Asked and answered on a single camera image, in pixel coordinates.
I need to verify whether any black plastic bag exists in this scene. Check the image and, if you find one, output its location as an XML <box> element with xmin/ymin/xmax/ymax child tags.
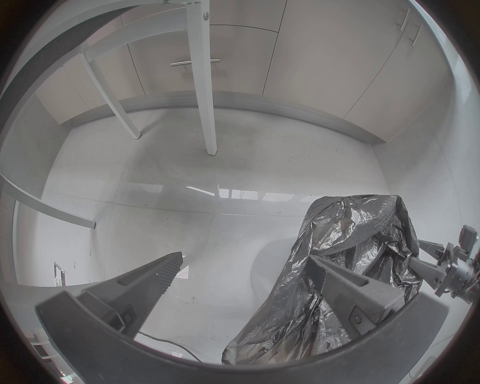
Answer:
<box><xmin>221</xmin><ymin>194</ymin><xmax>421</xmax><ymax>366</ymax></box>

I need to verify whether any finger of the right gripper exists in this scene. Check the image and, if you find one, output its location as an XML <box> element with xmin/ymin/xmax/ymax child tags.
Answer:
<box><xmin>418</xmin><ymin>239</ymin><xmax>445</xmax><ymax>259</ymax></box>
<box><xmin>408</xmin><ymin>257</ymin><xmax>443</xmax><ymax>291</ymax></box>

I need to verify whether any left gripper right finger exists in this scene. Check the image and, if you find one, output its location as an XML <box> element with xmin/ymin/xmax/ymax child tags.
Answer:
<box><xmin>307</xmin><ymin>255</ymin><xmax>407</xmax><ymax>337</ymax></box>

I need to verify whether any beige cabinet with pale worktop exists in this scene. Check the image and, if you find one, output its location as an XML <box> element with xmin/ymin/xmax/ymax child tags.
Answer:
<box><xmin>35</xmin><ymin>0</ymin><xmax>456</xmax><ymax>145</ymax></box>

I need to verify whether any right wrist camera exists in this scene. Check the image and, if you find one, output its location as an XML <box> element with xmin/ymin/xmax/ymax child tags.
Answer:
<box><xmin>458</xmin><ymin>225</ymin><xmax>479</xmax><ymax>259</ymax></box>

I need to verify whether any black cable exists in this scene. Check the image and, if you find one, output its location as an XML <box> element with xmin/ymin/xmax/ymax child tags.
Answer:
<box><xmin>136</xmin><ymin>330</ymin><xmax>204</xmax><ymax>364</ymax></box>

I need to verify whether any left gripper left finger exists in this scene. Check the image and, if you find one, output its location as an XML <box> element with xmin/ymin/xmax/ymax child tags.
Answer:
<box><xmin>77</xmin><ymin>251</ymin><xmax>184</xmax><ymax>338</ymax></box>

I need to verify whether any grey padded white-framed chair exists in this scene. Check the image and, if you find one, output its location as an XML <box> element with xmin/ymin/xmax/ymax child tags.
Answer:
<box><xmin>0</xmin><ymin>0</ymin><xmax>219</xmax><ymax>301</ymax></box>

